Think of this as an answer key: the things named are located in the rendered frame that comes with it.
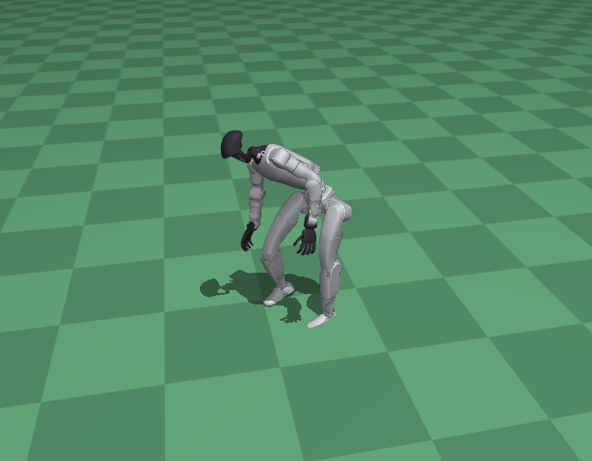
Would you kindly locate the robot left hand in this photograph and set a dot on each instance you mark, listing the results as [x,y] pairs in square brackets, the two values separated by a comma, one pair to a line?
[309,237]

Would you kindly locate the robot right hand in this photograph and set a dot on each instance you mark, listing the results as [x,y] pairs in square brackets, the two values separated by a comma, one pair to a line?
[247,236]

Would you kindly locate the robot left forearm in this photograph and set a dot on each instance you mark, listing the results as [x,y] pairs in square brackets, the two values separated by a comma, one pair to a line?
[314,201]

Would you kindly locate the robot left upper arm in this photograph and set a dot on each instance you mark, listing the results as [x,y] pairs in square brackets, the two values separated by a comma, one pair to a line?
[285,160]

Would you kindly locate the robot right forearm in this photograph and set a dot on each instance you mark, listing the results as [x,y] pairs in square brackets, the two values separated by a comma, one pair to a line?
[255,211]

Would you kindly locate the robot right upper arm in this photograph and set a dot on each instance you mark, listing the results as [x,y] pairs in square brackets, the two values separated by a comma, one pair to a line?
[257,192]

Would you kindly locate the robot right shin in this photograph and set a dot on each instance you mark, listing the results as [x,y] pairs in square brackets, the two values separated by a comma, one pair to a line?
[275,271]

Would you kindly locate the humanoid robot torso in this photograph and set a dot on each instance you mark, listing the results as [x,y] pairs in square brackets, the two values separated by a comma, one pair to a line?
[271,172]

